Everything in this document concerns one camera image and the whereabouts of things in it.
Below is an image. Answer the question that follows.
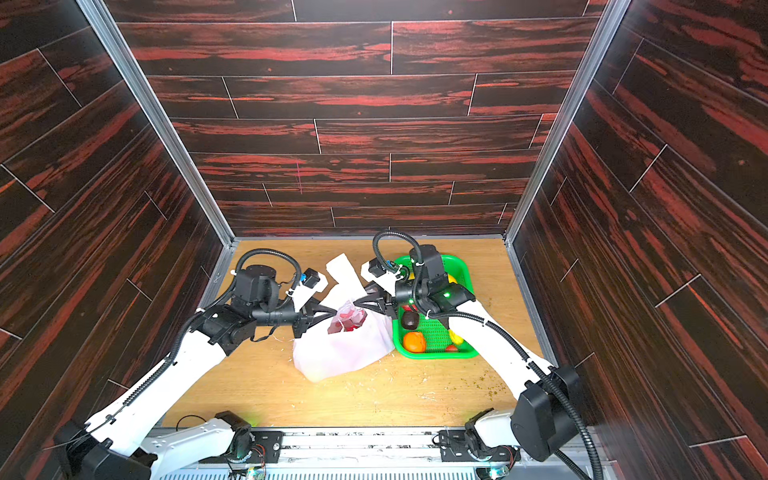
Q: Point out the orange fake fruit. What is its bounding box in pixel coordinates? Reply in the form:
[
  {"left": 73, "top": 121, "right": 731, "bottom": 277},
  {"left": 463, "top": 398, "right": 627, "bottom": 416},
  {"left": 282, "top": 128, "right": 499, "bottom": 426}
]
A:
[{"left": 402, "top": 331, "right": 427, "bottom": 354}]

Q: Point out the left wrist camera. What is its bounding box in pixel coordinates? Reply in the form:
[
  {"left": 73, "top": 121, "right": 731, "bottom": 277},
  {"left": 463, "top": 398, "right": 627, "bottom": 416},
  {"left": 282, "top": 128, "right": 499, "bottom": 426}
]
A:
[{"left": 291, "top": 268, "right": 328, "bottom": 311}]

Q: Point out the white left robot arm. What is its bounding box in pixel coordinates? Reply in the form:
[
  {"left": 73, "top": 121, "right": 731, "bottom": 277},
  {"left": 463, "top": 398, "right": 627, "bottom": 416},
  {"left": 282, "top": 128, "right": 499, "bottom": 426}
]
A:
[{"left": 54, "top": 265, "right": 335, "bottom": 479}]

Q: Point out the green plastic basket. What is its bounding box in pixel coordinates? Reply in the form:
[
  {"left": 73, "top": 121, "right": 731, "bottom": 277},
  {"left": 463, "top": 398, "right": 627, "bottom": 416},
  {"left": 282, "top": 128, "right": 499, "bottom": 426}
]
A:
[{"left": 392, "top": 254, "right": 478, "bottom": 360}]

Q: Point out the dark purple fruit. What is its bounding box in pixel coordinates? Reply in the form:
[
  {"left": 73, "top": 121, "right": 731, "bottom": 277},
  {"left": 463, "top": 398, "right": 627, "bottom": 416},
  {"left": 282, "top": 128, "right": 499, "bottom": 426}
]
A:
[{"left": 400, "top": 310, "right": 420, "bottom": 331}]

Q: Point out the aluminium corner post right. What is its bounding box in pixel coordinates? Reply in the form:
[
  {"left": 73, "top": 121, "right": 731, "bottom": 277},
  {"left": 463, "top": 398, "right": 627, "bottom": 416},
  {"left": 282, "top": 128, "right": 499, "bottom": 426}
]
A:
[{"left": 503, "top": 0, "right": 634, "bottom": 244}]

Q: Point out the aluminium corner post left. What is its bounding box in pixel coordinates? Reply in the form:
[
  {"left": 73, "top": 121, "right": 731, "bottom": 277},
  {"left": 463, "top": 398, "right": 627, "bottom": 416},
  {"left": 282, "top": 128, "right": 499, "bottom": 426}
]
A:
[{"left": 74, "top": 0, "right": 236, "bottom": 244}]

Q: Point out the pink printed plastic bag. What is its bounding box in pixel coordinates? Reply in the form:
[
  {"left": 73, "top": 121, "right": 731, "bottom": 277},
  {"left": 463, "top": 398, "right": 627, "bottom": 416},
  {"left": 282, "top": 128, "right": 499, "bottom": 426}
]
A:
[{"left": 293, "top": 254, "right": 395, "bottom": 383}]

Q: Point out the aluminium corner post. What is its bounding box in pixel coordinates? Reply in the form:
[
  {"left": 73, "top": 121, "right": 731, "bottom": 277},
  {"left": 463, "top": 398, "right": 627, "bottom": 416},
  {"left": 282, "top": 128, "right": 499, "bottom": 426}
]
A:
[
  {"left": 503, "top": 0, "right": 634, "bottom": 244},
  {"left": 74, "top": 0, "right": 236, "bottom": 244}
]

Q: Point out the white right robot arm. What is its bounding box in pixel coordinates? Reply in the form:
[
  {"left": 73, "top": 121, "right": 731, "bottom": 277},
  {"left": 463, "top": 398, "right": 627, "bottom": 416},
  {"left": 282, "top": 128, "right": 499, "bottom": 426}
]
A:
[{"left": 356, "top": 233, "right": 604, "bottom": 479}]

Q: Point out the metal base rail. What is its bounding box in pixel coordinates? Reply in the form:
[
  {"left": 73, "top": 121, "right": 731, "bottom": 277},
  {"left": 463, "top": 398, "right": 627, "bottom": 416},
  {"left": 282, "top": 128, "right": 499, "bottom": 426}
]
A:
[{"left": 149, "top": 427, "right": 607, "bottom": 480}]

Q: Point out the pink dragon fruit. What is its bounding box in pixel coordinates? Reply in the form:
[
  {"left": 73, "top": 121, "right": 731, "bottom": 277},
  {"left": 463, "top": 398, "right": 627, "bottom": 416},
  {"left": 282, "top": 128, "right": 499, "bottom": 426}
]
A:
[{"left": 327, "top": 304, "right": 367, "bottom": 334}]

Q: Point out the small yellow banana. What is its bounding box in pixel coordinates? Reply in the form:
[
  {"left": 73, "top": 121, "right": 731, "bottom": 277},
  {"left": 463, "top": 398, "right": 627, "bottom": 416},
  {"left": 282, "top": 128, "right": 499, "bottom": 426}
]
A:
[{"left": 448, "top": 330, "right": 465, "bottom": 346}]

